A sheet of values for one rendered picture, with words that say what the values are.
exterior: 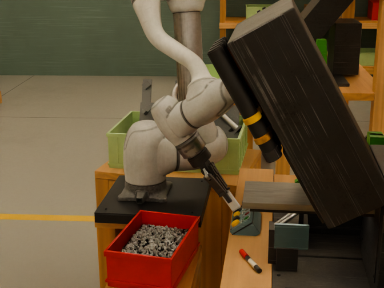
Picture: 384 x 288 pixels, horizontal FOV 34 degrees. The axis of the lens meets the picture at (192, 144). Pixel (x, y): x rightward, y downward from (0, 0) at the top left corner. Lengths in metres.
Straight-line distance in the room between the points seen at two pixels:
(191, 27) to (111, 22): 6.73
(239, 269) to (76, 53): 7.56
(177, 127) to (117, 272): 0.48
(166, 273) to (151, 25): 0.84
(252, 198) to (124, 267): 0.46
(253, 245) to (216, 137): 0.54
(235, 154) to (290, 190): 1.07
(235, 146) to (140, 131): 0.67
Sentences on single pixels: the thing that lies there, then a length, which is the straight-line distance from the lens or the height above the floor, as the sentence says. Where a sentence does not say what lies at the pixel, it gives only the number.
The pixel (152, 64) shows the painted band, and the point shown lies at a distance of 9.01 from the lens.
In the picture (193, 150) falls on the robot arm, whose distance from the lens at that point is 2.02.
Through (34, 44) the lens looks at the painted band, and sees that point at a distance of 9.34.
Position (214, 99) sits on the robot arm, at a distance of 1.89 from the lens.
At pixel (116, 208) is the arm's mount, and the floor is 0.89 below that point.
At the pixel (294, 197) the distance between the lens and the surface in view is 1.72.
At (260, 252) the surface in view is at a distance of 1.92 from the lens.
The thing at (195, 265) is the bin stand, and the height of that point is 0.80.
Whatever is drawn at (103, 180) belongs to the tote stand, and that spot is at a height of 0.75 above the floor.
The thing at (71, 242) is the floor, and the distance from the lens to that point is 4.07.
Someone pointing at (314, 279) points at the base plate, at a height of 0.90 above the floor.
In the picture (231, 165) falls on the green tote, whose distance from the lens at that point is 2.83.
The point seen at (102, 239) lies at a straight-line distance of 2.33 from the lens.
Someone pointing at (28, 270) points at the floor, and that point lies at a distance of 3.81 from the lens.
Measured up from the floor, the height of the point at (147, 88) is 1.10.
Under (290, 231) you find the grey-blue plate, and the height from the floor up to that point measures 1.02.
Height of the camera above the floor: 1.78
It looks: 18 degrees down
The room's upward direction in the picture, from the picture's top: straight up
